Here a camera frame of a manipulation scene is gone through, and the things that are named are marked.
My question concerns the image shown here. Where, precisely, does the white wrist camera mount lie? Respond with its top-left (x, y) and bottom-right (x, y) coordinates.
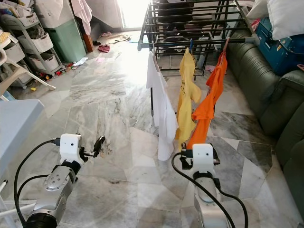
top-left (191, 143), bottom-right (215, 174)
top-left (59, 133), bottom-right (83, 164)

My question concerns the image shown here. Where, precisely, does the dark green leather sofa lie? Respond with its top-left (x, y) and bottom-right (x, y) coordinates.
top-left (226, 40), bottom-right (304, 219)

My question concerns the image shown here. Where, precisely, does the pale pink hanging cloth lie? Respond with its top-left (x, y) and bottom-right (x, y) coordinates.
top-left (71, 0), bottom-right (93, 35)

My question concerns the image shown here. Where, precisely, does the white pillow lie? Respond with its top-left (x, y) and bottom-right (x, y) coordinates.
top-left (247, 0), bottom-right (304, 41)

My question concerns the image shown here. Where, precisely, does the white sack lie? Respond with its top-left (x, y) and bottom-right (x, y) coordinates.
top-left (34, 0), bottom-right (74, 29)

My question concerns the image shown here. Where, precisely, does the grey storage trolley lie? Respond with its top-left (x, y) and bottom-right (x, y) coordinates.
top-left (1, 2), bottom-right (65, 76)

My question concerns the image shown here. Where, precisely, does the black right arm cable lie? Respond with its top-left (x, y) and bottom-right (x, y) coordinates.
top-left (172, 152), bottom-right (248, 228)

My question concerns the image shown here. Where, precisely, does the yellow printed t-shirt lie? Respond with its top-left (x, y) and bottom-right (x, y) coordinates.
top-left (175, 47), bottom-right (202, 150)

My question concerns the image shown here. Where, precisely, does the orange t-shirt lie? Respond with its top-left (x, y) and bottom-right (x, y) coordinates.
top-left (185, 51), bottom-right (228, 149)

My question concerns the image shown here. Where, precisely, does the black metal drying rack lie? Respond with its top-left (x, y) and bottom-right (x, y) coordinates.
top-left (137, 0), bottom-right (262, 117)

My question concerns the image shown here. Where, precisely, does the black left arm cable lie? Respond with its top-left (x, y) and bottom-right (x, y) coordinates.
top-left (13, 138), bottom-right (62, 228)

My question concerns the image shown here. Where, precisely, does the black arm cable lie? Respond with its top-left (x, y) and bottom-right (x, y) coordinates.
top-left (13, 138), bottom-right (62, 228)
top-left (172, 152), bottom-right (248, 228)

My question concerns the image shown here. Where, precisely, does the blue storage box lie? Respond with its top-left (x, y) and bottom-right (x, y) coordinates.
top-left (254, 18), bottom-right (304, 76)

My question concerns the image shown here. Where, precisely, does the white shirt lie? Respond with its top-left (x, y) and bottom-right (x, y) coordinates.
top-left (146, 51), bottom-right (180, 161)

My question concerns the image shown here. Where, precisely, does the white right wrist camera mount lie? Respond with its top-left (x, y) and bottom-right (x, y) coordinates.
top-left (191, 143), bottom-right (215, 174)

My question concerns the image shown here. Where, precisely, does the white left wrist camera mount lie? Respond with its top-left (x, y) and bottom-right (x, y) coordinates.
top-left (59, 133), bottom-right (83, 164)

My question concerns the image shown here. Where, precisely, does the red plastic hanger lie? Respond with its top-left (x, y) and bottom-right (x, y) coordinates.
top-left (222, 37), bottom-right (231, 55)

